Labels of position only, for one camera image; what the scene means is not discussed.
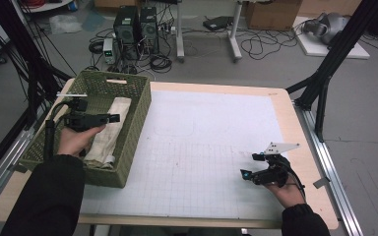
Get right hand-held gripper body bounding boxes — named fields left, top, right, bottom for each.
left=254, top=142, right=300, bottom=188

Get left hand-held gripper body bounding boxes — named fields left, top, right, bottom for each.
left=56, top=92, right=109, bottom=133

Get cream printed cloth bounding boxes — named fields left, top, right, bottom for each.
left=83, top=96, right=133, bottom=170

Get green woven basket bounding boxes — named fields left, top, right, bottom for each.
left=19, top=69, right=153, bottom=189

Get person's left hand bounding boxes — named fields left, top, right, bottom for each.
left=57, top=124, right=107, bottom=157

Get person's right hand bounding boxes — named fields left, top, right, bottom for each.
left=265, top=178, right=306, bottom=209

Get white grid mat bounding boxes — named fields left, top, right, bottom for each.
left=78, top=89, right=291, bottom=220

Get grey power supply unit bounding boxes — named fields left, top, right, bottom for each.
left=102, top=37, right=117, bottom=66

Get black computer tower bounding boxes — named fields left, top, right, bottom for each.
left=112, top=5, right=140, bottom=61
left=139, top=6, right=160, bottom=55

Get clear plastic bag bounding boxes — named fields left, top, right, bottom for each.
left=48, top=13, right=84, bottom=35

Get white desk leg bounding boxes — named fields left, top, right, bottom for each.
left=175, top=0, right=186, bottom=63
left=227, top=0, right=244, bottom=63

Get flat cardboard box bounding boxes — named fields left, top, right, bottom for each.
left=94, top=0, right=142, bottom=9

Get white round table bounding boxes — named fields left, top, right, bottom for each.
left=19, top=0, right=75, bottom=14

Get white floor board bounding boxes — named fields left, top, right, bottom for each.
left=293, top=16, right=371, bottom=60

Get black flat box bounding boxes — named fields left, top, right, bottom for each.
left=202, top=15, right=234, bottom=32

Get large cardboard box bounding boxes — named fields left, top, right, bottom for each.
left=244, top=0, right=303, bottom=31

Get grey rounded device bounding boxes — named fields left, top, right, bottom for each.
left=301, top=12, right=350, bottom=45

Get right hand-held gripper cable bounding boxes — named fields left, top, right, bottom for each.
left=286, top=163, right=307, bottom=200

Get hand-held gripper cable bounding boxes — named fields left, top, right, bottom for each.
left=43, top=99, right=75, bottom=161
left=286, top=163, right=307, bottom=200

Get left hand-held gripper cable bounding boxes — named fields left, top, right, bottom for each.
left=43, top=99, right=75, bottom=161

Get grey metal bracket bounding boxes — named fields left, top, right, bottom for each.
left=312, top=176, right=332, bottom=190

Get aluminium rail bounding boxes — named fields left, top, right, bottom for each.
left=293, top=101, right=364, bottom=236
left=0, top=129, right=35, bottom=214

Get coiled black cable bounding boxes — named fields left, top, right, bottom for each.
left=149, top=53, right=173, bottom=74

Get black metal frame stand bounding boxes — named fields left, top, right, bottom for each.
left=0, top=0, right=73, bottom=131
left=284, top=0, right=378, bottom=143

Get loose black floor cables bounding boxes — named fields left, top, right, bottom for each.
left=239, top=19, right=309, bottom=61

